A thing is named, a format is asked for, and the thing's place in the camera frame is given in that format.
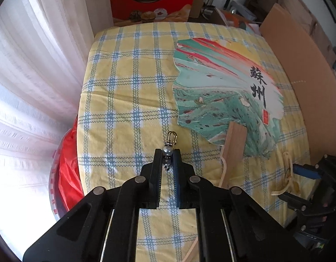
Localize light wooden strip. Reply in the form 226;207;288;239
184;240;199;262

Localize orange packet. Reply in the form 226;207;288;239
225;12;250;28

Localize pearl brooch pin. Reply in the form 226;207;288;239
163;131;179;173

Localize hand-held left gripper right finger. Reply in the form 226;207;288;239
173;149;314;262

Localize painted paper hand fan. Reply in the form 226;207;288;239
172;38;284;165

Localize round clear bin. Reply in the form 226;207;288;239
49;142;63;220

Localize cream tassel cord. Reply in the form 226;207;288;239
218;151;300;197

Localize yellow checked tablecloth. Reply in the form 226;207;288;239
77;22;311;262

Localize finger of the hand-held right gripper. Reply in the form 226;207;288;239
278;192;315;214
292;164;321;181

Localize white curtain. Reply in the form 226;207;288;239
0;0;114;252

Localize brown cardboard sheet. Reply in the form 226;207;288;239
259;3;336;157

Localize stacked cardboard boxes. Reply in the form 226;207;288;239
255;0;336;60

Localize red plastic bag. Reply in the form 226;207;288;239
57;116;86;212

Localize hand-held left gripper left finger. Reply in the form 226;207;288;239
22;149;162;262

